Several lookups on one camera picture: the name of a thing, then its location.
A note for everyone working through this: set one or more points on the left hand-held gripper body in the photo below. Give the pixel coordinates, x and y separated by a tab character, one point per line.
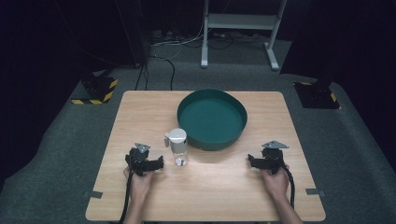
138	160

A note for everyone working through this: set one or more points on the person's left hand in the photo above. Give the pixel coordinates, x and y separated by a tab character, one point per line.
140	186

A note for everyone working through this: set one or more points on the white metal stand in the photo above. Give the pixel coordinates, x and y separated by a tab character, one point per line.
241	21

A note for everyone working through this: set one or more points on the black yellow striped base plate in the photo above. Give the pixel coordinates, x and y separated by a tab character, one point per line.
96	90
317	95

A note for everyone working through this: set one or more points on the dark stand pole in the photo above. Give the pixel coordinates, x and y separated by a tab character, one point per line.
311	40

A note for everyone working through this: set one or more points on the clear soap dispenser white top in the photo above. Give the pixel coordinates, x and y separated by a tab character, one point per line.
177	146

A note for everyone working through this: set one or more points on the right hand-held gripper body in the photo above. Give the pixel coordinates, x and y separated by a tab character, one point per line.
272	158

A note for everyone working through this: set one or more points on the round green basin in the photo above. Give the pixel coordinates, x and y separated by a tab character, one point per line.
211	121

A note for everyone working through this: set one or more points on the person's right hand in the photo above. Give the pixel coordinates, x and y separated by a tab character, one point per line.
275	183

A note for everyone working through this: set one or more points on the grey tape piece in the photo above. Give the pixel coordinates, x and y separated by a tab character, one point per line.
315	192
93	194

